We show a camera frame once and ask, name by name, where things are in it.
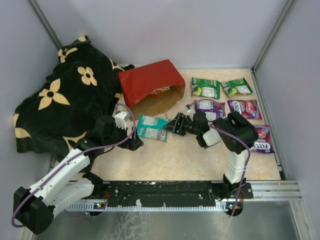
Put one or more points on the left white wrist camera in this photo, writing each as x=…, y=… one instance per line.
x=121, y=119

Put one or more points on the green candy bag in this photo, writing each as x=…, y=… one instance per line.
x=207, y=88
x=236, y=86

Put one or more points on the snack packs in bag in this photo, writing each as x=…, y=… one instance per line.
x=159, y=91

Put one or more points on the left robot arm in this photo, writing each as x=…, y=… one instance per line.
x=37, y=206

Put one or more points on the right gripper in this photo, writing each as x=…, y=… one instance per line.
x=174, y=126

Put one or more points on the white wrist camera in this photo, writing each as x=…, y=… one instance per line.
x=190, y=111
x=121, y=119

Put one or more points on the red paper bag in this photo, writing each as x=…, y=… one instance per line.
x=138, y=83

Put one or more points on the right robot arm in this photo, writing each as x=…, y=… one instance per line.
x=238, y=136

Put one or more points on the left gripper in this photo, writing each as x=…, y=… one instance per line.
x=133, y=143

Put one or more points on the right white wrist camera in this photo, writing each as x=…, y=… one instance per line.
x=190, y=111

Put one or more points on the teal mint candy bag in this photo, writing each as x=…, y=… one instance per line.
x=152, y=128

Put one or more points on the black floral blanket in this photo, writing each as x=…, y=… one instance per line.
x=83, y=86

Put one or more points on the purple candy bag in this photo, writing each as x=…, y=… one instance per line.
x=249, y=109
x=212, y=110

